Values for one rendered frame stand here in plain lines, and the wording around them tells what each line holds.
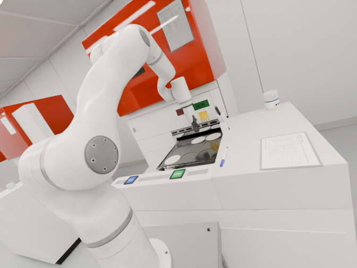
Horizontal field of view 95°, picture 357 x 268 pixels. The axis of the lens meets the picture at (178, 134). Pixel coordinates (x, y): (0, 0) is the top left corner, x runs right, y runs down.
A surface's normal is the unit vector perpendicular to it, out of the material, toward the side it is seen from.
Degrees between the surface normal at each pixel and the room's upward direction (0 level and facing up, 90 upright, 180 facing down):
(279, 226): 90
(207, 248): 3
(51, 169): 74
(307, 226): 90
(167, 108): 90
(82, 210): 33
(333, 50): 90
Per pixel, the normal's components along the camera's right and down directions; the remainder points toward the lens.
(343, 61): -0.35, 0.41
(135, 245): 0.82, -0.13
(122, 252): 0.54, 0.07
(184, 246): -0.33, -0.90
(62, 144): -0.25, -0.41
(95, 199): -0.04, -0.85
